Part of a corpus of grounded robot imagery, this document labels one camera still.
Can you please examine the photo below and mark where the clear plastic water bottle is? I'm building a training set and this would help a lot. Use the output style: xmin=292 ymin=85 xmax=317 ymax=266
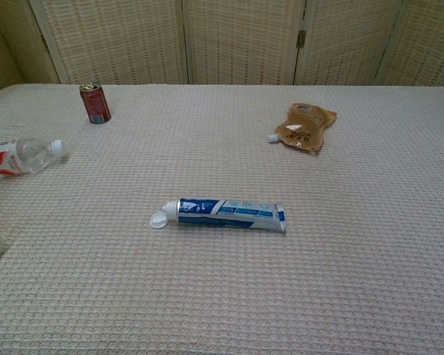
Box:
xmin=0 ymin=137 xmax=67 ymax=182

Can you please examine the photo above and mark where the brown spout pouch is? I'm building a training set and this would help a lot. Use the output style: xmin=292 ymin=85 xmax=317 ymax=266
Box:
xmin=267 ymin=102 xmax=338 ymax=155

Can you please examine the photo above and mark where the blue white toothpaste tube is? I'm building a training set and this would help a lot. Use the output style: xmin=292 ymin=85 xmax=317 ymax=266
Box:
xmin=149 ymin=198 xmax=288 ymax=234

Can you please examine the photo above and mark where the red soda can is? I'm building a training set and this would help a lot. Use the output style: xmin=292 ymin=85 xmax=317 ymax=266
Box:
xmin=78 ymin=82 xmax=112 ymax=125

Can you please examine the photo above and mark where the woven folding screen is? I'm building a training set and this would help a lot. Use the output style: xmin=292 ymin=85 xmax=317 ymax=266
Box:
xmin=0 ymin=0 xmax=444 ymax=93

